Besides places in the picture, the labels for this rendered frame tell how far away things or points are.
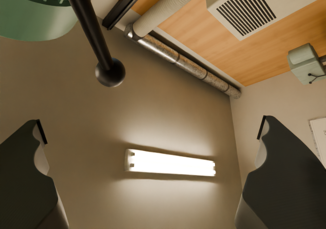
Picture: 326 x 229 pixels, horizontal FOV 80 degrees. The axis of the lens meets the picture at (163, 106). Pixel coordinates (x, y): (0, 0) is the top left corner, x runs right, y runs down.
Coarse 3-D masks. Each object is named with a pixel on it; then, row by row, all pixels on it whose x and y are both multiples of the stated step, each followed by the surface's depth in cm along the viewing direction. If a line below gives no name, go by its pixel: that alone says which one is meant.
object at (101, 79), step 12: (72, 0) 13; (84, 0) 13; (84, 12) 14; (84, 24) 15; (96, 24) 16; (96, 36) 16; (96, 48) 18; (108, 60) 20; (96, 72) 22; (108, 72) 21; (120, 72) 22; (108, 84) 22
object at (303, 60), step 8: (296, 48) 179; (304, 48) 173; (312, 48) 181; (288, 56) 195; (296, 56) 177; (304, 56) 174; (312, 56) 172; (296, 64) 187; (304, 64) 182; (312, 64) 180; (320, 64) 184; (296, 72) 193; (304, 72) 193; (312, 72) 193; (320, 72) 194; (304, 80) 208; (312, 80) 206
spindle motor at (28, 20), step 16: (0, 0) 20; (16, 0) 20; (32, 0) 20; (48, 0) 21; (64, 0) 22; (0, 16) 21; (16, 16) 22; (32, 16) 22; (48, 16) 23; (64, 16) 24; (0, 32) 24; (16, 32) 24; (32, 32) 25; (48, 32) 26; (64, 32) 29
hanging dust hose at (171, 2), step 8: (160, 0) 164; (168, 0) 157; (176, 0) 155; (184, 0) 153; (152, 8) 170; (160, 8) 164; (168, 8) 160; (176, 8) 161; (144, 16) 176; (152, 16) 171; (160, 16) 169; (168, 16) 170; (136, 24) 184; (144, 24) 179; (152, 24) 176; (136, 32) 187; (144, 32) 186
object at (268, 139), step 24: (264, 120) 11; (264, 144) 9; (288, 144) 9; (264, 168) 8; (288, 168) 8; (312, 168) 8; (264, 192) 7; (288, 192) 7; (312, 192) 7; (240, 216) 7; (264, 216) 6; (288, 216) 6; (312, 216) 6
